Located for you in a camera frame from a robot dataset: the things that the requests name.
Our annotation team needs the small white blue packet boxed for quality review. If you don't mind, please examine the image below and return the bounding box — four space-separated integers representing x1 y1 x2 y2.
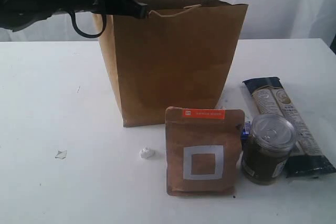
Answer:
241 121 251 140

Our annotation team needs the brown kraft pouch orange label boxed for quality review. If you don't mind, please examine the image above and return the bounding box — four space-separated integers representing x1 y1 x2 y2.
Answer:
165 107 245 196

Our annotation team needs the dark clear pull-tab jar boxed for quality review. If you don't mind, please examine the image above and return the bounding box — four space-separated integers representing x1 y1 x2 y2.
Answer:
241 113 298 185

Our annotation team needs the white paper ball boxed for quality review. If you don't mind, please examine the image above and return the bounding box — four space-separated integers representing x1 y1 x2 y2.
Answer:
139 147 155 159

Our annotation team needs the brown paper shopping bag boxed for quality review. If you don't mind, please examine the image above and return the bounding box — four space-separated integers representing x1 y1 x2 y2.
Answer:
93 0 248 127

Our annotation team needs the dark blue pasta packet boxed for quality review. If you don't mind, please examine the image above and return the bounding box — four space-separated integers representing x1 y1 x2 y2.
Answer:
243 77 335 177

